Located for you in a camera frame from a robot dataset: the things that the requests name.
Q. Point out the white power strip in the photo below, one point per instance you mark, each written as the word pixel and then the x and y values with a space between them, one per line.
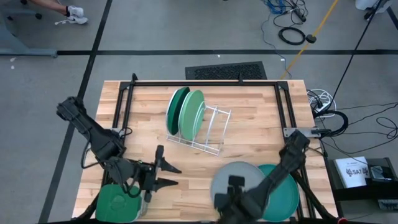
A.
pixel 323 108

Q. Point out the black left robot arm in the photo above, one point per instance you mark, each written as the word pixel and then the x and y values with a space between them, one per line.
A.
pixel 96 137

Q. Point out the grey plate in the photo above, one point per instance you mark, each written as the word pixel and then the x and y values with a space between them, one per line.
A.
pixel 236 169

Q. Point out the black straight pole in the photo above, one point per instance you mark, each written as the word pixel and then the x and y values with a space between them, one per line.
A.
pixel 357 49

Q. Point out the black power adapter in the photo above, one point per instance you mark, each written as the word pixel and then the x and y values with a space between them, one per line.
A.
pixel 311 39

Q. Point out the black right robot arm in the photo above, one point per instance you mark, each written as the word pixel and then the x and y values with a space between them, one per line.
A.
pixel 280 174

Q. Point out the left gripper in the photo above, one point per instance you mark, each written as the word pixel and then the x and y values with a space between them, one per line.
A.
pixel 146 175

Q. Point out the black side cart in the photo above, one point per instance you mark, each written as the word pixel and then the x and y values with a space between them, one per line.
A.
pixel 357 194

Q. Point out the teal plate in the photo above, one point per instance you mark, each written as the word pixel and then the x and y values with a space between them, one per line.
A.
pixel 286 199

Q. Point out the green lidded clear container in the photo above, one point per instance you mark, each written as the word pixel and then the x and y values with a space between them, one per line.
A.
pixel 115 203

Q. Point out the black floor vent grille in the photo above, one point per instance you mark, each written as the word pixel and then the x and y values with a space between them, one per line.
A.
pixel 227 71

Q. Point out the person's leg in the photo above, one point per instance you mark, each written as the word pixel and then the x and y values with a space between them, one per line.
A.
pixel 49 4

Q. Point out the person's white shoe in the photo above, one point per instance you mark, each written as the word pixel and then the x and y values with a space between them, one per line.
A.
pixel 77 20
pixel 76 11

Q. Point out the white printed booklet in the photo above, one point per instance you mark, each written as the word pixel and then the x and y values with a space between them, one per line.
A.
pixel 351 172

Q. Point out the dark green plate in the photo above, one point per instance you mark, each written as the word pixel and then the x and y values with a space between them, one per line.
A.
pixel 175 112

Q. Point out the grey chair base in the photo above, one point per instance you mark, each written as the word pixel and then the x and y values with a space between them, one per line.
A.
pixel 18 51

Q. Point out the black metal table frame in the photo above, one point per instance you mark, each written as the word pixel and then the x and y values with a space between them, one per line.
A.
pixel 202 83

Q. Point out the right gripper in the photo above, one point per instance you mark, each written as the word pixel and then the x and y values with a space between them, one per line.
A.
pixel 231 208

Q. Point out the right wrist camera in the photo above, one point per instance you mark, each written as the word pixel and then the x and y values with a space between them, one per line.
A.
pixel 236 181

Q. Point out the light green plate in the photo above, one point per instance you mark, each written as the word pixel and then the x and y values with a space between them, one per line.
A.
pixel 189 115

